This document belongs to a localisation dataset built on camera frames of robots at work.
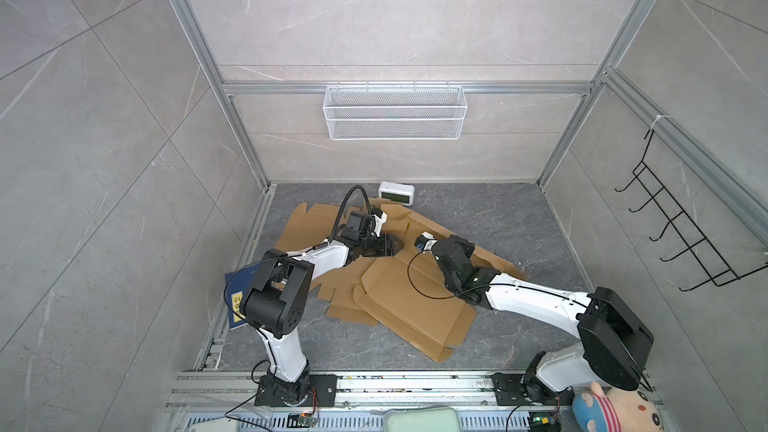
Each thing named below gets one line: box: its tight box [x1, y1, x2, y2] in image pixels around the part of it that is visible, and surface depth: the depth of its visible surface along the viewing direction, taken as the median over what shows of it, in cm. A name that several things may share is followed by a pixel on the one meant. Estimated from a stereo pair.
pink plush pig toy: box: [572, 381, 665, 432], surface depth 66 cm
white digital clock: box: [378, 181, 415, 206], surface depth 113 cm
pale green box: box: [384, 407, 460, 432], surface depth 68 cm
